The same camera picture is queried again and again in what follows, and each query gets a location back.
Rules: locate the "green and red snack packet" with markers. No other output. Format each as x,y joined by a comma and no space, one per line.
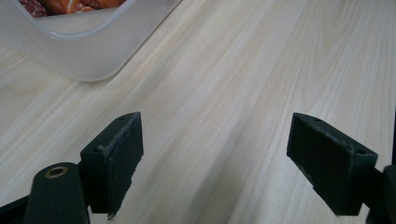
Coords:
68,6

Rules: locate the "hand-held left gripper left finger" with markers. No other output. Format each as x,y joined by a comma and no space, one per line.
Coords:
115,161

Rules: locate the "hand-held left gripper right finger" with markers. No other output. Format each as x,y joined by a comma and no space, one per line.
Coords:
330,165

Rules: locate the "clear plastic container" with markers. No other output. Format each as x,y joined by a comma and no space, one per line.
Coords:
87,53

